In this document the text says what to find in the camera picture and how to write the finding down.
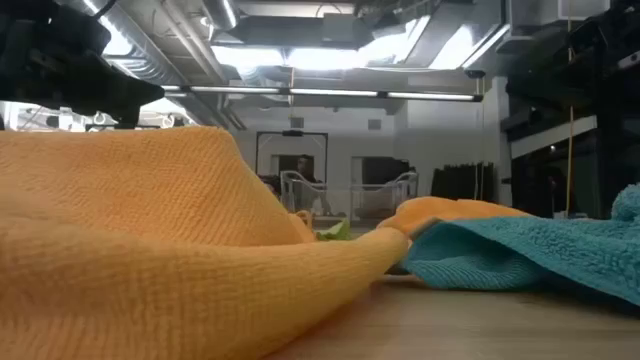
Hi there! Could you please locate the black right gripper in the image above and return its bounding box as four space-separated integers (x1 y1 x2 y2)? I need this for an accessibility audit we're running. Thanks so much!
504 54 640 110

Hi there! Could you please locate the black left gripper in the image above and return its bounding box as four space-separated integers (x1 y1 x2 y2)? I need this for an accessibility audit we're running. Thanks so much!
0 47 166 129

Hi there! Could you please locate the orange microfiber towel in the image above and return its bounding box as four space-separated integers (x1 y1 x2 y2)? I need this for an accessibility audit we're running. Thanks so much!
377 196 531 237
0 124 410 360

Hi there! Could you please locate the green microfiber towel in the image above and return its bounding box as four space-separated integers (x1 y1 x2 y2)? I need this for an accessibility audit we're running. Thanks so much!
314 218 352 242

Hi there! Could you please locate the teal microfiber towel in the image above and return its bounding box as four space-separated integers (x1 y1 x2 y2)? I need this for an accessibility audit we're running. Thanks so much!
402 183 640 307

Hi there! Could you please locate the black curtain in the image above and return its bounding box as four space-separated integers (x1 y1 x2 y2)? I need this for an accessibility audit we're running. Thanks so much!
430 162 496 204

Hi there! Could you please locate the clear plastic bin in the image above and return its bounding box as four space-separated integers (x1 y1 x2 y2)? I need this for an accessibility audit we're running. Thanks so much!
279 169 420 222

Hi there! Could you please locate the person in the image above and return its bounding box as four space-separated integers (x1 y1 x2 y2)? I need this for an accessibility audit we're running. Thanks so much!
294 153 321 184

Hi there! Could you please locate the long ceiling light bar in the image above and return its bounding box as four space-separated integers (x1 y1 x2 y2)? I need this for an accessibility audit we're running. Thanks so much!
159 84 484 103

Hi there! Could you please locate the yellow extension cable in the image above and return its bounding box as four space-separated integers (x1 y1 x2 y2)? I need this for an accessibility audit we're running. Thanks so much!
564 0 575 216

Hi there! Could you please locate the silver ceiling duct pipe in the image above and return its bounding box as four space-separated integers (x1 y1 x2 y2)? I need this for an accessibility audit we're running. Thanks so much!
199 0 240 31

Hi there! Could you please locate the black background gantry frame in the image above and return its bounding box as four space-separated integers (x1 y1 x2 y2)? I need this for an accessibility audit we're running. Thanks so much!
254 130 330 184

